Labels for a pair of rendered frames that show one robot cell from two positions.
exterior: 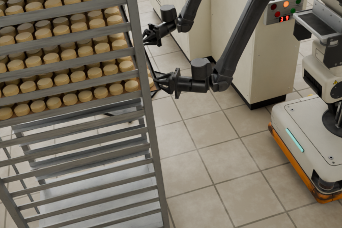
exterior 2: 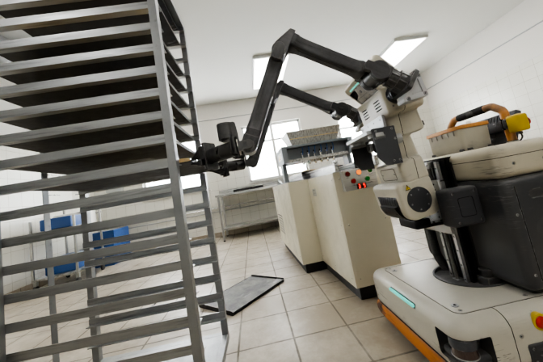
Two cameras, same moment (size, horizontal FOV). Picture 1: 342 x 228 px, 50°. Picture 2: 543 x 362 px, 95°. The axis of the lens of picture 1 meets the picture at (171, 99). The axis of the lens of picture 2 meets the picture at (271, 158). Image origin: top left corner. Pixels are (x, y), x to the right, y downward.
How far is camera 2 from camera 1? 1.06 m
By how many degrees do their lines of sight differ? 47
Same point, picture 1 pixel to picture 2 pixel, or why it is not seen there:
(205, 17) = (310, 220)
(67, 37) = (107, 98)
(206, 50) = (317, 254)
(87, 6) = (127, 73)
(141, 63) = (166, 120)
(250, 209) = not seen: outside the picture
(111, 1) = (146, 69)
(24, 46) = (70, 103)
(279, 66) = (376, 240)
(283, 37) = (368, 208)
